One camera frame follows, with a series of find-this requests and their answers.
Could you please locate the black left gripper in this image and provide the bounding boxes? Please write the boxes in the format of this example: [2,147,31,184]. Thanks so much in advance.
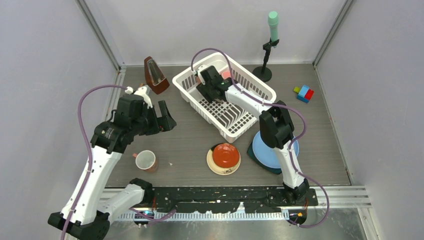
[131,100,176,136]

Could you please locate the pink cup white inside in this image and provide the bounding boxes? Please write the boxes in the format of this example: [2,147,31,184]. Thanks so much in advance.
[221,70,231,80]

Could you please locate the white plastic dish rack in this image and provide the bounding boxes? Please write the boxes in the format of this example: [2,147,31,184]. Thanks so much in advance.
[172,57,277,143]

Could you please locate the white mug pink handle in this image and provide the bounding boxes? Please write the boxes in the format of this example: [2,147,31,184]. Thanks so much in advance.
[132,150,159,173]

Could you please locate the light blue plate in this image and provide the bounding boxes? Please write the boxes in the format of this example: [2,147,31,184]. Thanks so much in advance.
[252,131,282,170]

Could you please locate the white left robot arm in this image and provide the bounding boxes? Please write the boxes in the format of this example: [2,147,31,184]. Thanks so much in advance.
[47,94,177,240]

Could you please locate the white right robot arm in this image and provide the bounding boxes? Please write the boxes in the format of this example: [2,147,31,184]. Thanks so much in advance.
[194,65,310,205]

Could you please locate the brown wooden metronome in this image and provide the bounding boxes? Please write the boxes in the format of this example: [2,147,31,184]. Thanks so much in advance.
[144,56,170,95]

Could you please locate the green microphone on stand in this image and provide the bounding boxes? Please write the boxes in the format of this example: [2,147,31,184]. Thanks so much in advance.
[252,11,280,83]

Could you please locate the cream patterned plate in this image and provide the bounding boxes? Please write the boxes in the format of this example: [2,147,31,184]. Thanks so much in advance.
[206,145,241,176]

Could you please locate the orange saucer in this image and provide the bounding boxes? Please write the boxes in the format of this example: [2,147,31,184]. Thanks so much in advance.
[212,143,241,169]

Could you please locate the dark green square plate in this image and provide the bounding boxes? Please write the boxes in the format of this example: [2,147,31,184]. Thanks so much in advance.
[247,142,282,175]

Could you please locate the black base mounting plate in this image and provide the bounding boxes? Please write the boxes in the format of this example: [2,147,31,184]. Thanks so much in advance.
[135,186,319,214]

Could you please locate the colourful toy blocks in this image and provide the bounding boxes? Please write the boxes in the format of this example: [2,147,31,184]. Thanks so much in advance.
[293,85,315,103]

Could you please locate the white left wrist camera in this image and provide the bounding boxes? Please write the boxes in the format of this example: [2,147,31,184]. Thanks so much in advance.
[124,84,153,109]

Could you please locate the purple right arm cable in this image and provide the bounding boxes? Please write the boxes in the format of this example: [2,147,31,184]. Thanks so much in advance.
[191,48,331,229]

